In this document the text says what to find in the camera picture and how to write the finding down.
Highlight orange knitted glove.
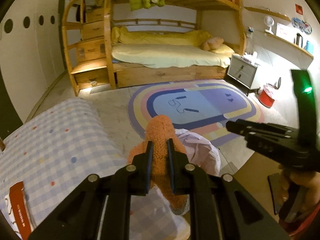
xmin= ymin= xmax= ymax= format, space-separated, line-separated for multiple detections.
xmin=127 ymin=115 xmax=189 ymax=216

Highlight person's right hand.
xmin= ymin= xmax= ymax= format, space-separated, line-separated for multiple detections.
xmin=278 ymin=165 xmax=319 ymax=213

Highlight red bucket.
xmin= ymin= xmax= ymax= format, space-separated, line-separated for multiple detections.
xmin=258 ymin=83 xmax=275 ymax=108

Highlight blue checkered tablecloth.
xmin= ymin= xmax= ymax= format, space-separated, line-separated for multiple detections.
xmin=0 ymin=97 xmax=190 ymax=240

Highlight red and white paper bag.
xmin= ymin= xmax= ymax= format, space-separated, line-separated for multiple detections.
xmin=4 ymin=181 xmax=34 ymax=240

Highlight white nightstand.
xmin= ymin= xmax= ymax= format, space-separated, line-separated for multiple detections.
xmin=227 ymin=54 xmax=263 ymax=90

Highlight colourful oval rug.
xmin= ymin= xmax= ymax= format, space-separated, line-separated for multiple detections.
xmin=128 ymin=80 xmax=264 ymax=147

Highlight dark thermos bottle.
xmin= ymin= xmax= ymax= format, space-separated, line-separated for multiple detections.
xmin=295 ymin=33 xmax=303 ymax=48

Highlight small white fan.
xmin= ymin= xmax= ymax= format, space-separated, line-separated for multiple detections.
xmin=264 ymin=15 xmax=274 ymax=35

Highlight plush toy on bed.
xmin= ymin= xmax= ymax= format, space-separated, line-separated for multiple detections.
xmin=201 ymin=37 xmax=224 ymax=51

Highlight wooden bunk bed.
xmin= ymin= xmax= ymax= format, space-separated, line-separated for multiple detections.
xmin=104 ymin=0 xmax=246 ymax=88

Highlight cream mattress sheet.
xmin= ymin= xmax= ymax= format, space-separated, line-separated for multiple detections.
xmin=112 ymin=43 xmax=232 ymax=69

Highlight white wardrobe with holes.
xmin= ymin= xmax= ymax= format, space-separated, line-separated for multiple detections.
xmin=1 ymin=0 xmax=65 ymax=122

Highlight yellow blanket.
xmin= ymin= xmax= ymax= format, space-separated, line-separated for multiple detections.
xmin=111 ymin=26 xmax=212 ymax=47

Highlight wooden stair drawers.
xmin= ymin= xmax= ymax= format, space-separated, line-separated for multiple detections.
xmin=61 ymin=0 xmax=109 ymax=96

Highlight wooden wall shelf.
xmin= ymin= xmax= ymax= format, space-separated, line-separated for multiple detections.
xmin=242 ymin=7 xmax=313 ymax=69

